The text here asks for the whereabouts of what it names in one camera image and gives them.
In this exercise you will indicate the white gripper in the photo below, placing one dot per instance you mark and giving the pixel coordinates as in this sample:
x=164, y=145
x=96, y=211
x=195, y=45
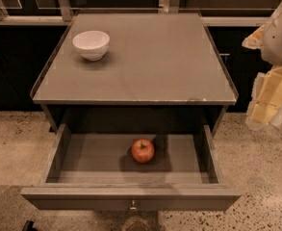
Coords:
x=279, y=42

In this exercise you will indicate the red apple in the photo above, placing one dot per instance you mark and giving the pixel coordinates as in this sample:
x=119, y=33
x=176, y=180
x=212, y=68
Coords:
x=142, y=150

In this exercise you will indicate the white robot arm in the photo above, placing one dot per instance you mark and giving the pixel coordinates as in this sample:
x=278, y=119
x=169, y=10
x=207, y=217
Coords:
x=265, y=107

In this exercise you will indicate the grey cabinet with counter top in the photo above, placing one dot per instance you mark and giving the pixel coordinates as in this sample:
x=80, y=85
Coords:
x=153, y=59

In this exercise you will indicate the small metal drawer knob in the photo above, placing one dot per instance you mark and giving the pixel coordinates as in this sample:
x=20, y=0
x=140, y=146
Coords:
x=133, y=206

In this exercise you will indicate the grey open top drawer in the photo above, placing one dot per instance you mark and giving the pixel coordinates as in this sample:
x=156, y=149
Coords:
x=98, y=172

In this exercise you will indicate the white ceramic bowl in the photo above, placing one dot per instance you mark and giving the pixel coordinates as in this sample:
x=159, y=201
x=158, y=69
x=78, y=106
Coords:
x=91, y=45

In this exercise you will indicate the black object at floor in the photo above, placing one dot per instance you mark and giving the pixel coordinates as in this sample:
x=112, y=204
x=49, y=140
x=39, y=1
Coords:
x=29, y=226

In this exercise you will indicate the metal railing frame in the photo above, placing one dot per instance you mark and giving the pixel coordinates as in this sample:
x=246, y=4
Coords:
x=82, y=4

